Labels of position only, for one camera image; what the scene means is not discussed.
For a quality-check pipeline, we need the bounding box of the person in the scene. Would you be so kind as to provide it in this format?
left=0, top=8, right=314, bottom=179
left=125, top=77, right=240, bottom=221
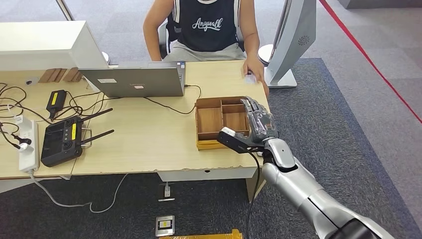
left=142, top=0, right=270, bottom=98

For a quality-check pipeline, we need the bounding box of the white floor plug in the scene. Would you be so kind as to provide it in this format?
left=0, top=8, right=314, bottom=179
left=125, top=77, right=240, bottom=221
left=158, top=182, right=176, bottom=203

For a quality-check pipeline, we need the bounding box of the white counter box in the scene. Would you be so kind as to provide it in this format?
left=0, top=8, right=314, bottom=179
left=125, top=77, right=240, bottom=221
left=0, top=20, right=110, bottom=72

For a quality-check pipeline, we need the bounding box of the silver kiosk screen stand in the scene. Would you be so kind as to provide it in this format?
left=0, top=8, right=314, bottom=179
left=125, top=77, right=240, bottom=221
left=262, top=0, right=318, bottom=89

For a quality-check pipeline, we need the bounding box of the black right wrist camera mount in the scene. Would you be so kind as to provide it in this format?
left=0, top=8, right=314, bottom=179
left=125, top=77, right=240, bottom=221
left=216, top=126, right=266, bottom=155

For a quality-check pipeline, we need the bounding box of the white power strip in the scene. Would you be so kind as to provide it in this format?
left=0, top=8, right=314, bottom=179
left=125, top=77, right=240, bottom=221
left=18, top=119, right=40, bottom=173

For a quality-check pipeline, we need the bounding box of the silver floor socket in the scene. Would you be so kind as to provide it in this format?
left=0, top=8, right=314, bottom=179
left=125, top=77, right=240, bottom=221
left=155, top=216, right=175, bottom=238

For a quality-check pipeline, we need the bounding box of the black office chair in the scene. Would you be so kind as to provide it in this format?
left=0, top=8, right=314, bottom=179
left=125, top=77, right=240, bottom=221
left=158, top=14, right=246, bottom=60

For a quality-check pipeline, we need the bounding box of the yellow taped board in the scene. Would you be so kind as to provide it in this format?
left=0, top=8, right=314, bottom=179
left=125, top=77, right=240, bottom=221
left=160, top=229, right=243, bottom=239

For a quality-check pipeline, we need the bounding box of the red floor tape line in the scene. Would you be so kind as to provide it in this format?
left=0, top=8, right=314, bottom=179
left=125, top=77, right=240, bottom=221
left=318, top=0, right=422, bottom=125

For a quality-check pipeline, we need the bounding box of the black power plug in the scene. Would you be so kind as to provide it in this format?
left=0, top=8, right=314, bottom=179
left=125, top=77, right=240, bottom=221
left=11, top=133, right=33, bottom=146

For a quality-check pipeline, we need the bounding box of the person's left hand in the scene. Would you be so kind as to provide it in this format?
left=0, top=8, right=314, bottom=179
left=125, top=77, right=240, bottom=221
left=242, top=56, right=265, bottom=85

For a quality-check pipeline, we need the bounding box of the dark grey floor mat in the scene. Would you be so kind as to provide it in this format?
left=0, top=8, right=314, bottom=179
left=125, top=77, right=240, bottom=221
left=0, top=58, right=422, bottom=239

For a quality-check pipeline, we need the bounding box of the wooden compartment organizer tray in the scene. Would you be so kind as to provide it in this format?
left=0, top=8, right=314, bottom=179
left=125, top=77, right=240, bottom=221
left=194, top=96, right=251, bottom=151

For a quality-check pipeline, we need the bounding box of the light wooden desk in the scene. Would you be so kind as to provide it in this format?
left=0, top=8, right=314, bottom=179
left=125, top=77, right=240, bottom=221
left=0, top=69, right=100, bottom=194
left=72, top=61, right=285, bottom=204

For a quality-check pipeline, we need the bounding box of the dark grey base block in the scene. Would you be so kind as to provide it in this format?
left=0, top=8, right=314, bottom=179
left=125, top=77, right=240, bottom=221
left=337, top=0, right=422, bottom=10

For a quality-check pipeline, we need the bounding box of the white power strip cable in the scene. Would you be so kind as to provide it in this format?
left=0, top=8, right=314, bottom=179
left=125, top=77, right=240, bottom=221
left=29, top=171, right=129, bottom=214

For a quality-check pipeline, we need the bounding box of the black power adapter yellow label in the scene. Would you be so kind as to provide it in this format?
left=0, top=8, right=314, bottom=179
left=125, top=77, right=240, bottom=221
left=46, top=90, right=68, bottom=121

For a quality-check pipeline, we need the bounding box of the black plug cable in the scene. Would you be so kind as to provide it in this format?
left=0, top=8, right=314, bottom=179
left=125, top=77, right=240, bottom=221
left=0, top=121, right=20, bottom=150

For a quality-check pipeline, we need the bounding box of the black laptop power cable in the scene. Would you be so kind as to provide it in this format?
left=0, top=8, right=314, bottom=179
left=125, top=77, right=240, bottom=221
left=143, top=85, right=202, bottom=116

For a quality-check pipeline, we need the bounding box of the black remote controller with antennas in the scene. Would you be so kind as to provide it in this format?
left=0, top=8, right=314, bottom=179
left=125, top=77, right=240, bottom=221
left=41, top=108, right=115, bottom=168

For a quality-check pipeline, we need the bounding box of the grey laptop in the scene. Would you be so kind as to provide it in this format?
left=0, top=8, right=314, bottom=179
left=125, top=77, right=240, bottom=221
left=78, top=61, right=186, bottom=99

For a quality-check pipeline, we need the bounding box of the white power plug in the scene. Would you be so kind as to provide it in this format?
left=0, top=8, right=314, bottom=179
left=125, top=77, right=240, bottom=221
left=18, top=141, right=35, bottom=153

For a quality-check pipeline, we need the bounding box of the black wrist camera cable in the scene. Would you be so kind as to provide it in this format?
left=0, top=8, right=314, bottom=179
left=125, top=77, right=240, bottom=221
left=245, top=151, right=262, bottom=239

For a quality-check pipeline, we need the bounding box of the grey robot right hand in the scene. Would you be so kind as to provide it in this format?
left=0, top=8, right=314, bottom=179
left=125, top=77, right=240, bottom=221
left=241, top=96, right=279, bottom=145

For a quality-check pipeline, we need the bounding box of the thin black looped cable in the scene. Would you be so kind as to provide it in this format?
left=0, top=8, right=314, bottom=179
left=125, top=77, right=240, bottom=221
left=0, top=83, right=53, bottom=125

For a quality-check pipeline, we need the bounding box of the black adapter cable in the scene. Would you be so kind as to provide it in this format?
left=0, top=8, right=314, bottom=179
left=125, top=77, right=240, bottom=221
left=52, top=92, right=121, bottom=121

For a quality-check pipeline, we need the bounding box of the round base pole stand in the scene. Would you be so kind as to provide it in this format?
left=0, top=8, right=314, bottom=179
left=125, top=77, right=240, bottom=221
left=257, top=44, right=274, bottom=66
left=55, top=0, right=111, bottom=66

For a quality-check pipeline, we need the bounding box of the wooden slotted block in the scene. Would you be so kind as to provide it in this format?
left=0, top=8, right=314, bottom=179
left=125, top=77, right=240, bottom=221
left=63, top=67, right=84, bottom=83
left=39, top=68, right=68, bottom=84

